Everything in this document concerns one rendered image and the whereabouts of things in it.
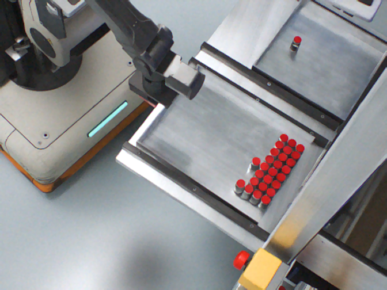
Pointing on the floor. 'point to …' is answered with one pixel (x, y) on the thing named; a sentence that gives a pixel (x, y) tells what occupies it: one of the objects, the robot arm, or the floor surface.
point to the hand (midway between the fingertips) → (155, 103)
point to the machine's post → (335, 176)
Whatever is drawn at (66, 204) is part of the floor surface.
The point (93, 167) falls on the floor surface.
